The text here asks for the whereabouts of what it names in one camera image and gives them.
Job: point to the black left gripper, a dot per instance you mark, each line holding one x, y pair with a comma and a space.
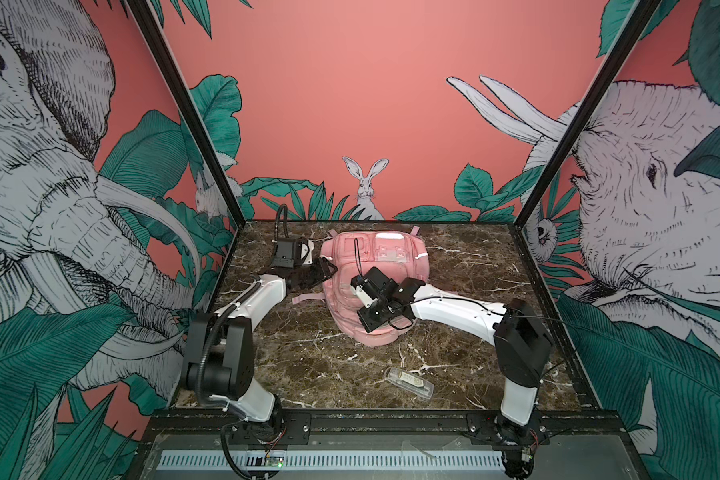
322, 271

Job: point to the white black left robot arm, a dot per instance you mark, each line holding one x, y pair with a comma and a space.
219, 360

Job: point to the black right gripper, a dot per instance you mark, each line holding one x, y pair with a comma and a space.
364, 318

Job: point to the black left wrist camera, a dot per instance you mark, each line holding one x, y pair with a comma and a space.
292, 253

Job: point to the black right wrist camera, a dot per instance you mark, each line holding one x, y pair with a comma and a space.
378, 285

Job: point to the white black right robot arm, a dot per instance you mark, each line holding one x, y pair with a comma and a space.
522, 342

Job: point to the black right corner frame post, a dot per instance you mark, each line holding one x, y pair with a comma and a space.
636, 22

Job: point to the clear plastic eraser box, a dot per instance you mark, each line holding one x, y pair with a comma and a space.
410, 382

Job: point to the white ventilation grille strip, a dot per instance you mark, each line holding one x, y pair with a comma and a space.
316, 460

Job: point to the black corner frame post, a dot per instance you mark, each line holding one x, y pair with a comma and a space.
143, 14
636, 22

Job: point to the black front mounting rail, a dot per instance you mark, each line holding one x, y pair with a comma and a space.
299, 426

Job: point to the black left corner frame post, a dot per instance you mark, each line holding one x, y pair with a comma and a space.
143, 14

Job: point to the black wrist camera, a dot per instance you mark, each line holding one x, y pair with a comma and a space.
378, 285
292, 253

